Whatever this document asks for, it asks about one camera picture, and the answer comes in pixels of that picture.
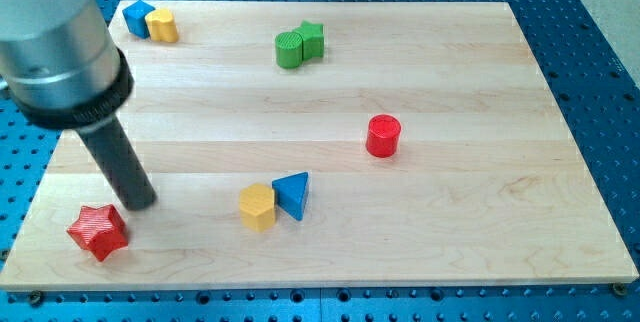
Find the red star block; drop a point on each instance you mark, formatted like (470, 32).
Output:
(99, 230)

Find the yellow hexagon block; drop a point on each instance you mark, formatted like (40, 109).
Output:
(257, 207)

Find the green star block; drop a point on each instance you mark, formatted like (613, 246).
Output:
(313, 41)

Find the wooden board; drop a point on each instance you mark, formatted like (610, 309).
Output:
(487, 186)

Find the blue triangle block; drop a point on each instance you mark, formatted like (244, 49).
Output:
(291, 194)

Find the red cylinder block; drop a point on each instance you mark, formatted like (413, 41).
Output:
(383, 135)

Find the green cylinder block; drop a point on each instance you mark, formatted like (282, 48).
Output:
(289, 50)

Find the yellow heart block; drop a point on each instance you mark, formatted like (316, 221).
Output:
(162, 26)

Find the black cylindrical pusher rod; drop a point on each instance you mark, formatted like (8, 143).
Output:
(112, 151)

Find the blue cube block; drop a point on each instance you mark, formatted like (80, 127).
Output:
(135, 18)

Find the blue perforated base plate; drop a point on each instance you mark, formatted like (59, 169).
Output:
(598, 94)

